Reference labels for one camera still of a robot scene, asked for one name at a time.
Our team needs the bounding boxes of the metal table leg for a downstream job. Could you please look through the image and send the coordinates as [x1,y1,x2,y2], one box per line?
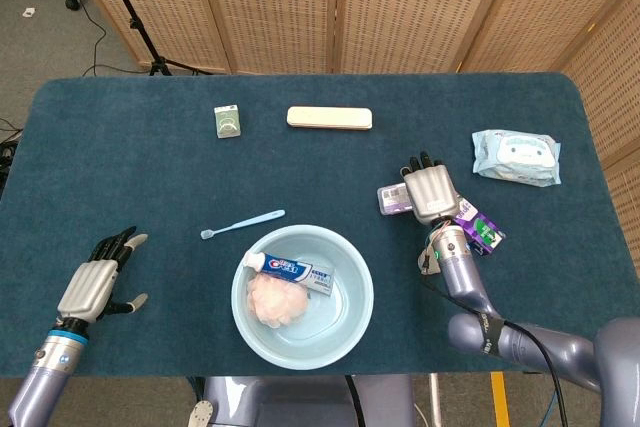
[429,374,444,427]

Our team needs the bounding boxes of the pink bath sponge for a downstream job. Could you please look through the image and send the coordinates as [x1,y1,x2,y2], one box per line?
[246,270,310,329]

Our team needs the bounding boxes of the thin black floor cable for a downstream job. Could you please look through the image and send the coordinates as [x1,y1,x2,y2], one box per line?
[71,0,151,78]

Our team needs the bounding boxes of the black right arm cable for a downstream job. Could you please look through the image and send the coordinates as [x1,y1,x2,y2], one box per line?
[418,246,571,427]

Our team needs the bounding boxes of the yellow floor tape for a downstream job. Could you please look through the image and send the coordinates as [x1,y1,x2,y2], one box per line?
[490,371,511,427]

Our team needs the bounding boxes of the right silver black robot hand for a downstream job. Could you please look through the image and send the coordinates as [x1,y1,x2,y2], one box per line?
[398,150,464,227]

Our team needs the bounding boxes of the light blue toothbrush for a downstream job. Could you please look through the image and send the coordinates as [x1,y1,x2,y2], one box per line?
[200,209,287,241]

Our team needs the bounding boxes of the beige toothbrush travel case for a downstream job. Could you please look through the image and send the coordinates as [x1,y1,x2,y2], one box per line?
[285,105,374,133]

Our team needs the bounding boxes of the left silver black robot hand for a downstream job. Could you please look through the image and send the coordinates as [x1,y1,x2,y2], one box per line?
[56,225,150,324]

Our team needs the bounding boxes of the light blue wet wipes pack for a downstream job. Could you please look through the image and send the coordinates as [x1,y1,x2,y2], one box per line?
[471,129,563,189]

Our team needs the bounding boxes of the blue white toothpaste tube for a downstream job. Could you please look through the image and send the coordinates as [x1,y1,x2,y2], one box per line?
[242,251,335,297]

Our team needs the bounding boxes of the dark blue table cloth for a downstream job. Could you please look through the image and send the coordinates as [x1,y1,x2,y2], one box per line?
[0,71,640,379]

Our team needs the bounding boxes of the light blue plastic basin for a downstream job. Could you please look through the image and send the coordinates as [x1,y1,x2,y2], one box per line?
[230,224,375,369]

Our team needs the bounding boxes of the black tripod stand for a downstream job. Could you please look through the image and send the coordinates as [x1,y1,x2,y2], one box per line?
[92,0,214,77]

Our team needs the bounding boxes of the purple toothpaste carton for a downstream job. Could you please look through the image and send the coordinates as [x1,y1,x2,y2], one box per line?
[452,196,507,257]

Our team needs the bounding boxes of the grey robot torso base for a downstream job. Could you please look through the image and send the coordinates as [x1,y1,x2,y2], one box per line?
[187,374,436,427]

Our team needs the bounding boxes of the small green floss box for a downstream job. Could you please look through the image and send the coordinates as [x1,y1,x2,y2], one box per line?
[213,103,244,140]

